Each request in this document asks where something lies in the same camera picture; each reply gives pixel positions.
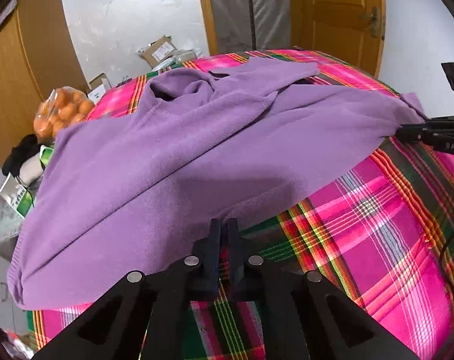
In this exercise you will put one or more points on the black binder clip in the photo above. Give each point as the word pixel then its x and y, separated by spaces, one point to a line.
pixel 124 81

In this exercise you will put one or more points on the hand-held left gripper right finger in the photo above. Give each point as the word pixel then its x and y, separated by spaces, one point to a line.
pixel 232 262

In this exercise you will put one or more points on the silver mailer bags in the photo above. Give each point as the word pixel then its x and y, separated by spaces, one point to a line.
pixel 182 58

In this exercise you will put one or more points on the cardboard parcel box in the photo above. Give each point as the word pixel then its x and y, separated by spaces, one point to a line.
pixel 159 50

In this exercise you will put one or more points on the white carton box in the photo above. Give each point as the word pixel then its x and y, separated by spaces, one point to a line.
pixel 99 90

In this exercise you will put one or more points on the green white carton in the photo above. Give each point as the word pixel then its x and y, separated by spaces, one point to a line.
pixel 21 202

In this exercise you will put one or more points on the wooden door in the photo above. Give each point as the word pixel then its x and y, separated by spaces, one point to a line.
pixel 332 7

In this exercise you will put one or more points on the wooden door frame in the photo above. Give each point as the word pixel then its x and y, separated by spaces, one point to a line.
pixel 206 11

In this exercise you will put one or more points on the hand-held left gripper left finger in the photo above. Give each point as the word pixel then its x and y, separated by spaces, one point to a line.
pixel 214 266

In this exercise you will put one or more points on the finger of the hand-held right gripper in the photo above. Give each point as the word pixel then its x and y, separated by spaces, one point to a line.
pixel 410 133
pixel 437 122

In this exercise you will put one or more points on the green tissue pack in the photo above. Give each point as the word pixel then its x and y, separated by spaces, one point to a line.
pixel 47 157

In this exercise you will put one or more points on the purple sweater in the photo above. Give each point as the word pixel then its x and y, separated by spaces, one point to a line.
pixel 174 138

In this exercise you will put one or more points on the plastic bag of oranges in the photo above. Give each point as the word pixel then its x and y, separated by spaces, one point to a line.
pixel 62 112

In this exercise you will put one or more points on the grey plastic zip curtain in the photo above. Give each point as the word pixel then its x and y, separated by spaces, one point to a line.
pixel 230 7

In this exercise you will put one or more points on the wooden wardrobe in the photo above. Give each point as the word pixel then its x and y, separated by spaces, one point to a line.
pixel 32 63

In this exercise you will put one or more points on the pink green plaid bed sheet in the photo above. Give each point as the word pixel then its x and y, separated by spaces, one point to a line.
pixel 380 232

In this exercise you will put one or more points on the black cloth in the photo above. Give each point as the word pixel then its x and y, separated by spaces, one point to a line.
pixel 22 153

